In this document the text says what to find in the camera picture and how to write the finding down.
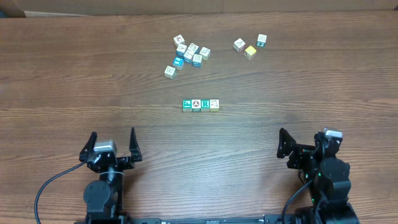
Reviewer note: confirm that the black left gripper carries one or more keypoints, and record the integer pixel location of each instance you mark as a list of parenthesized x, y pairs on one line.
[(128, 162)]

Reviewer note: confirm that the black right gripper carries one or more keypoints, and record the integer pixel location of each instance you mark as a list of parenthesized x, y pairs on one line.
[(301, 152)]

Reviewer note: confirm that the wooden block yellow side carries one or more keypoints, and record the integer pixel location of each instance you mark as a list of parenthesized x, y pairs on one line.
[(214, 105)]

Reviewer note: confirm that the wooden block green letter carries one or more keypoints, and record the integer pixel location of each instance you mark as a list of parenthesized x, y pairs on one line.
[(186, 105)]

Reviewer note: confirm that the wooden block green R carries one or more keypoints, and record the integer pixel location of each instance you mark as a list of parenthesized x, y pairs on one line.
[(205, 105)]

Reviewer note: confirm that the wooden block soccer ball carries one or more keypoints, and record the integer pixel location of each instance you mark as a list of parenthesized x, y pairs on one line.
[(196, 105)]

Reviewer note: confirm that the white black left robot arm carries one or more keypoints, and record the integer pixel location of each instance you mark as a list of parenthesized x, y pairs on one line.
[(104, 197)]

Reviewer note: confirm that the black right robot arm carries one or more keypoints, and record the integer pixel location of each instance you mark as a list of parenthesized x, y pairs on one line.
[(323, 174)]

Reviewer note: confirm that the wooden block tan drawing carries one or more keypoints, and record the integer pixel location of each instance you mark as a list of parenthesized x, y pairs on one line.
[(170, 72)]

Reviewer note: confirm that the yellow top wooden block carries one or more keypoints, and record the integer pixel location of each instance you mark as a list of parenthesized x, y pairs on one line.
[(250, 52)]

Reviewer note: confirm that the wooden block green four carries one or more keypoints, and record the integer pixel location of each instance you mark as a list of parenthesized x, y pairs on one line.
[(261, 40)]

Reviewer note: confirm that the wooden block red side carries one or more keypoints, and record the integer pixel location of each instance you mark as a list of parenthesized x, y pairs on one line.
[(239, 45)]

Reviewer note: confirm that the blue top wooden block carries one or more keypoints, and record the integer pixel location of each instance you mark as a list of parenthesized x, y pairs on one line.
[(178, 63)]

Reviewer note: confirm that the wooden block blue side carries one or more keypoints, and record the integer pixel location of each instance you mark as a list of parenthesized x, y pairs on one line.
[(181, 49)]

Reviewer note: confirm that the wooden block tan picture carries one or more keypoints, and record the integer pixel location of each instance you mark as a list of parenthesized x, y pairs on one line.
[(205, 53)]

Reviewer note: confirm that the wooden block blue letter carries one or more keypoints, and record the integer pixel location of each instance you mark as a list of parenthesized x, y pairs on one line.
[(197, 60)]

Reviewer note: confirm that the wooden block red picture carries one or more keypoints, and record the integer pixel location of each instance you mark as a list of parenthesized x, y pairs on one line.
[(178, 40)]

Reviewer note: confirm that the wooden block blue edge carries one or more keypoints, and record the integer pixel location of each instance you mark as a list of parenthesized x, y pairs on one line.
[(194, 48)]

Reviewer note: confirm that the brown cardboard backdrop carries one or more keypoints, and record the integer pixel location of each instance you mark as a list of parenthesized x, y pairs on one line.
[(21, 8)]

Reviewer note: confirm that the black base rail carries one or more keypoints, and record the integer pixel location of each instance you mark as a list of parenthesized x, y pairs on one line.
[(266, 219)]

